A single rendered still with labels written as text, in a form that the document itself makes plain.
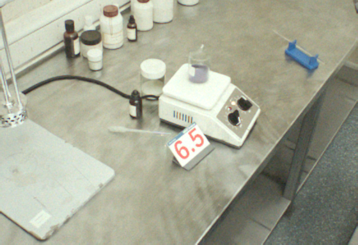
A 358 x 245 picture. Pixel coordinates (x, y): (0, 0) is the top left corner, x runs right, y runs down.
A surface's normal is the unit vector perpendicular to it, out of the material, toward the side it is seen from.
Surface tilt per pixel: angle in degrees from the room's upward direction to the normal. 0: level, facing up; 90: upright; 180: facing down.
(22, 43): 90
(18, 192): 0
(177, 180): 0
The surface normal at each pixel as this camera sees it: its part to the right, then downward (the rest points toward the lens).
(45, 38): 0.83, 0.40
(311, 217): 0.06, -0.77
